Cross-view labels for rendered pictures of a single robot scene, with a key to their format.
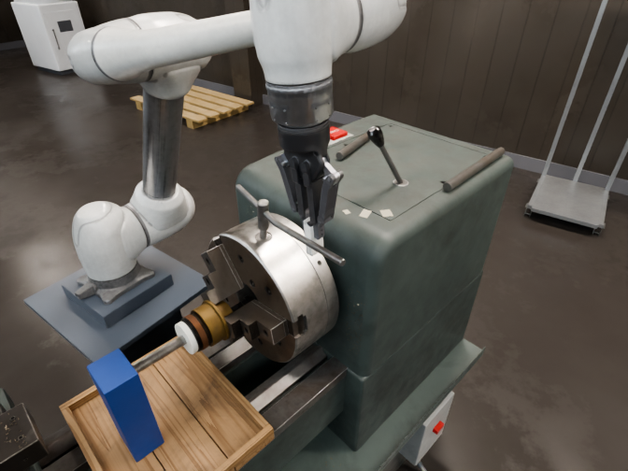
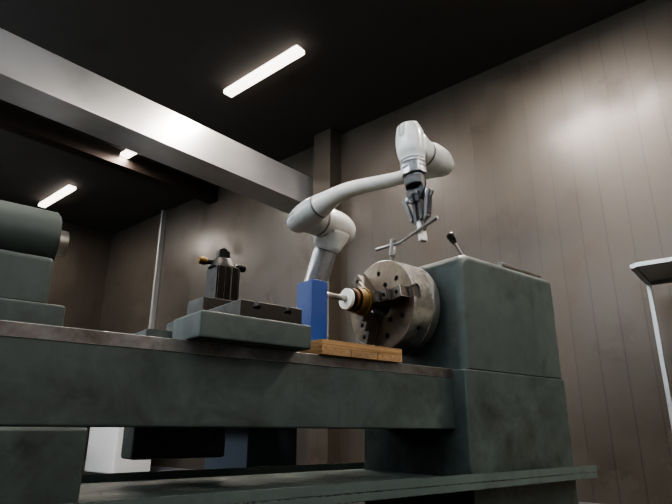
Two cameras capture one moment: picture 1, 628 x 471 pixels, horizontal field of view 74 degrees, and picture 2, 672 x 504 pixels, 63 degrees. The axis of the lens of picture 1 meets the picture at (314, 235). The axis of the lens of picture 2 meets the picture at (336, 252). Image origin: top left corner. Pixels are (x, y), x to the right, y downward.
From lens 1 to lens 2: 157 cm
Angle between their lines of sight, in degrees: 53
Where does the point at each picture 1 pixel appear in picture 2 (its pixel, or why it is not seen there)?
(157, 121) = (318, 266)
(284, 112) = (408, 166)
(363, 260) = (450, 265)
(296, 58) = (413, 146)
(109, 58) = (319, 198)
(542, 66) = (634, 403)
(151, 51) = (343, 187)
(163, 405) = not seen: hidden behind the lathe
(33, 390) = not seen: outside the picture
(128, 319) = not seen: hidden behind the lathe
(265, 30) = (402, 140)
